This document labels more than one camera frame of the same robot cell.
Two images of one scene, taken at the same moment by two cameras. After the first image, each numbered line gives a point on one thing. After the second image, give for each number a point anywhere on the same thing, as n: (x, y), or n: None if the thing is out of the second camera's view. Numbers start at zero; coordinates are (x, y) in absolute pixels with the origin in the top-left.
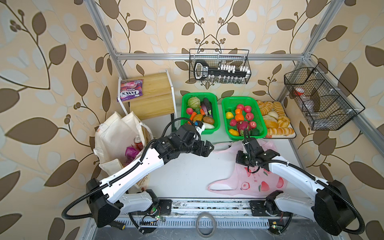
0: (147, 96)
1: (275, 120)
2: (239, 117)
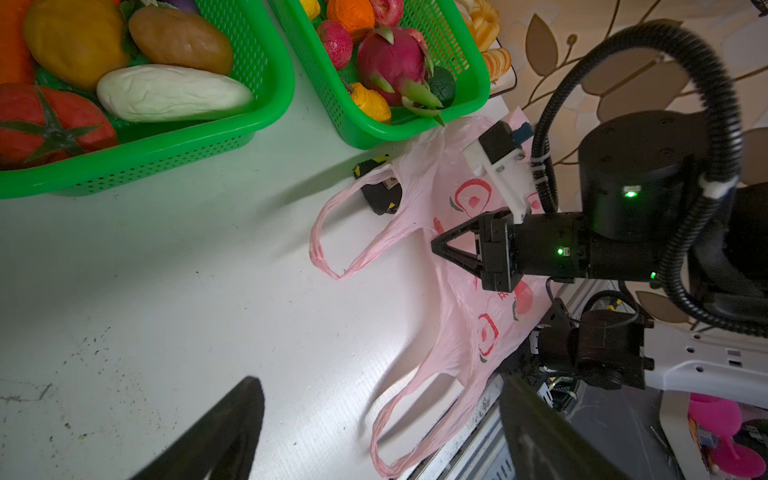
0: None
1: (484, 25)
2: (357, 15)
